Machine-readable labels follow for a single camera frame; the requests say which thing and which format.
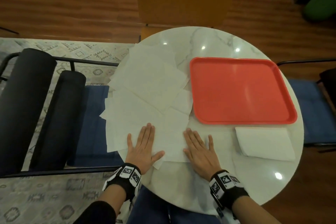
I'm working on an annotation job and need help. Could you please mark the stack of white napkins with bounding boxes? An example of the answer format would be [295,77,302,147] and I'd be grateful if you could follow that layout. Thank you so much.
[152,108,234,170]

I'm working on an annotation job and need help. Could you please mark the green cushion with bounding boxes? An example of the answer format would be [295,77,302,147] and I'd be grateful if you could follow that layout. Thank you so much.
[303,0,336,21]

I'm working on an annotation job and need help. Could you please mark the blue chair with black bolsters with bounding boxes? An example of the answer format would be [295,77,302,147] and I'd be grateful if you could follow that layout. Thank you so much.
[277,58,336,152]
[0,48,124,179]

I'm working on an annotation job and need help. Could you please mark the person's legs in blue jeans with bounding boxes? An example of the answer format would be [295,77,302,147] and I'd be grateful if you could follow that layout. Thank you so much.
[126,185,224,224]

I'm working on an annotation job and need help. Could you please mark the person's right forearm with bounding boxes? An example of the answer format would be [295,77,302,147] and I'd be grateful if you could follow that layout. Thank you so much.
[232,196,283,224]

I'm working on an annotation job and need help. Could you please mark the pile of white paper napkins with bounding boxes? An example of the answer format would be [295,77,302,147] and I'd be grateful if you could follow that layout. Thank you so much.
[99,42,195,153]

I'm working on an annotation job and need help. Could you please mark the person's right hand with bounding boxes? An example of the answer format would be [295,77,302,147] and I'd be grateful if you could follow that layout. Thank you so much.
[183,127,223,182]

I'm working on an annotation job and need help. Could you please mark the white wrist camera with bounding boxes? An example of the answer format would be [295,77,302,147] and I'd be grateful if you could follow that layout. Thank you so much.
[212,203,237,224]
[115,200,132,224]

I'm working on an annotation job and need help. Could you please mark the person's left hand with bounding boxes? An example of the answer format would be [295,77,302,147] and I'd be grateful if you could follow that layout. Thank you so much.
[125,122,166,175]

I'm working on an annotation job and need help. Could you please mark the red plastic tray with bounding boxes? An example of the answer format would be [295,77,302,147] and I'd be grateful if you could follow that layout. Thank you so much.
[189,57,298,125]

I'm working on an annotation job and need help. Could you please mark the person's left forearm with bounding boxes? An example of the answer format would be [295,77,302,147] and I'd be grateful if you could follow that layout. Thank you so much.
[73,188,126,224]

